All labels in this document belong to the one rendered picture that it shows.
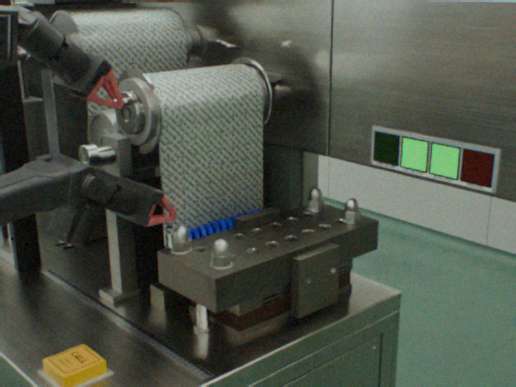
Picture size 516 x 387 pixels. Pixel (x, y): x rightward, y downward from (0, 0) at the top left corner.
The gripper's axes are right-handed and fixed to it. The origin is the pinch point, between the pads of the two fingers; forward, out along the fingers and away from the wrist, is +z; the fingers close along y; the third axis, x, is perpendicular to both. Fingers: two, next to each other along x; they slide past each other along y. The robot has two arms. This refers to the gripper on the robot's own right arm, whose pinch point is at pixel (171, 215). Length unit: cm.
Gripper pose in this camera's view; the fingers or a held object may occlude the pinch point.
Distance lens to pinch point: 125.2
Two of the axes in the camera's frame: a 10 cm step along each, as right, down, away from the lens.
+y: 6.8, 2.3, -7.0
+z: 6.4, 2.9, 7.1
